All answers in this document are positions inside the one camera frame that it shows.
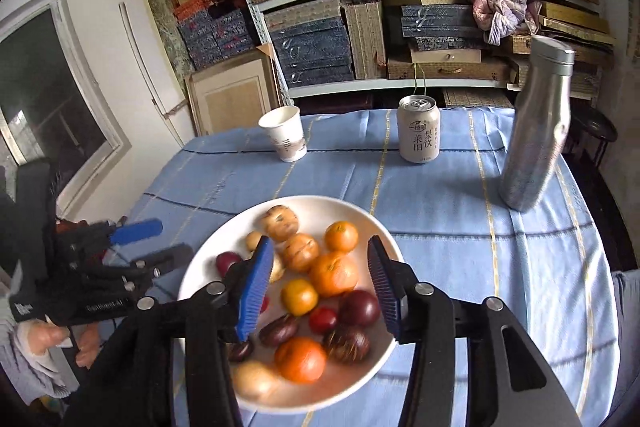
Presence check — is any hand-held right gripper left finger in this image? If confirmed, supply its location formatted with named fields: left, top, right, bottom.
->
left=64, top=236, right=276, bottom=427

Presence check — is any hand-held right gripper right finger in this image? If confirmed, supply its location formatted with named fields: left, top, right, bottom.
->
left=366, top=236, right=584, bottom=427

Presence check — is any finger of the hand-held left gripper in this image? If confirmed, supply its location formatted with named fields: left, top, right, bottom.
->
left=57, top=217, right=165, bottom=254
left=77, top=243, right=195, bottom=281

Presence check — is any dark red plum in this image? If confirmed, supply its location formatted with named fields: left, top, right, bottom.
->
left=338, top=289, right=382, bottom=327
left=216, top=252, right=244, bottom=279

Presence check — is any yellowish tangerine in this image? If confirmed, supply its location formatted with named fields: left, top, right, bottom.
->
left=280, top=278, right=319, bottom=316

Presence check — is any dark water chestnut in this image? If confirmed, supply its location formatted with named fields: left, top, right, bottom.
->
left=322, top=326, right=372, bottom=364
left=258, top=314, right=301, bottom=348
left=229, top=338, right=254, bottom=363

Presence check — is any orange tangerine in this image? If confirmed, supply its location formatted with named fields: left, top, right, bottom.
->
left=324, top=221, right=360, bottom=253
left=274, top=337, right=327, bottom=384
left=309, top=252, right=360, bottom=299

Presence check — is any white plate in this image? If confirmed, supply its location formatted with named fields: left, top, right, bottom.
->
left=177, top=195, right=401, bottom=410

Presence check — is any person's left forearm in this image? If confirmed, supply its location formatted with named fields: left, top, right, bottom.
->
left=0, top=314, right=71, bottom=405

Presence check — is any person's left hand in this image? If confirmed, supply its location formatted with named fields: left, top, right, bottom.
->
left=16, top=323, right=101, bottom=369

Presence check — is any blue checked tablecloth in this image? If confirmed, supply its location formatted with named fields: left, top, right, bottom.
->
left=97, top=107, right=621, bottom=427

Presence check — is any white leaning strip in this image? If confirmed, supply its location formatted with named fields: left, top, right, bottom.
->
left=118, top=2, right=186, bottom=148

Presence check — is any wooden framed panel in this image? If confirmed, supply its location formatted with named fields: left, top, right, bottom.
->
left=185, top=47, right=283, bottom=136

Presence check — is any white paper cup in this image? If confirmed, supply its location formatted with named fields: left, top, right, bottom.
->
left=258, top=105, right=308, bottom=163

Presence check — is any white beverage can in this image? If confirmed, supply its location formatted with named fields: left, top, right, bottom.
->
left=397, top=95, right=441, bottom=164

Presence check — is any dark glass window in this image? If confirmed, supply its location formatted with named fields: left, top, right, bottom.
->
left=0, top=0, right=126, bottom=218

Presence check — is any green marbled board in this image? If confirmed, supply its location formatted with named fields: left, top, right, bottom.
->
left=145, top=0, right=196, bottom=72

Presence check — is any white metal shelf rack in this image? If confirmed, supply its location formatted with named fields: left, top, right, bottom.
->
left=212, top=0, right=603, bottom=100

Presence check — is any silver metal bottle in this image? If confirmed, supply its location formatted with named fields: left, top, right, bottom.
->
left=498, top=35, right=576, bottom=212

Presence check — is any person's grey trouser leg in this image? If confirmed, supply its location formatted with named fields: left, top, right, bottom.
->
left=611, top=269, right=640, bottom=358

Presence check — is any black stool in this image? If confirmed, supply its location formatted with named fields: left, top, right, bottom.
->
left=570, top=107, right=618, bottom=188

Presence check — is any pink crumpled cloth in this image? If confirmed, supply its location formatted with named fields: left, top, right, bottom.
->
left=467, top=0, right=543, bottom=46

